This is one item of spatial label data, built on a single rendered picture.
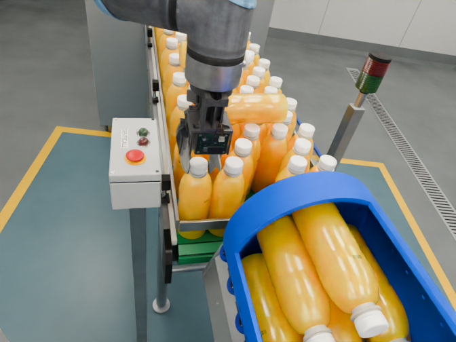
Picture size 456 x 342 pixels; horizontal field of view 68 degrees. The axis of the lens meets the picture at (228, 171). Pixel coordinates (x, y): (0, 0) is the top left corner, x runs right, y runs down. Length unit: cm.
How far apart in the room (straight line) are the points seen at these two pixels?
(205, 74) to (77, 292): 146
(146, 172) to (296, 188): 31
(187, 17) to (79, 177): 191
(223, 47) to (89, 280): 151
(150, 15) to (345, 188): 38
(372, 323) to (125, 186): 49
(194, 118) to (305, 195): 22
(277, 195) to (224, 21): 26
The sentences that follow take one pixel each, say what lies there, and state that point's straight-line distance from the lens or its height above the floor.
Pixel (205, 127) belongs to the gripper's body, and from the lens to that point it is 56.
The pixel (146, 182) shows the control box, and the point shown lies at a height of 108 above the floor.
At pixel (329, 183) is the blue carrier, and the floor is 123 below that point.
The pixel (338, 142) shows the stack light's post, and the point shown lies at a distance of 115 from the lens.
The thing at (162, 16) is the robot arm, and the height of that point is 141.
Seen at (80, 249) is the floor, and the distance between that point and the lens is 196.
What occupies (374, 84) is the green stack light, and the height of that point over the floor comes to 119.
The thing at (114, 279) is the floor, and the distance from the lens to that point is 183.
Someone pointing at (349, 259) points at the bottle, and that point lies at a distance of 50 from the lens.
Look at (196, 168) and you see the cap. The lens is 68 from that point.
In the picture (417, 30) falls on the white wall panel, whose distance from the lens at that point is 549.
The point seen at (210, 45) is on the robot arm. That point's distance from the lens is 50.
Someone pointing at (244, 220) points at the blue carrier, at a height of 116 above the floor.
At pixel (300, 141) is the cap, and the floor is 111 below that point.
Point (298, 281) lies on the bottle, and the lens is 52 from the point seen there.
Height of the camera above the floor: 156
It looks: 41 degrees down
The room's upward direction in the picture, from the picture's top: 11 degrees clockwise
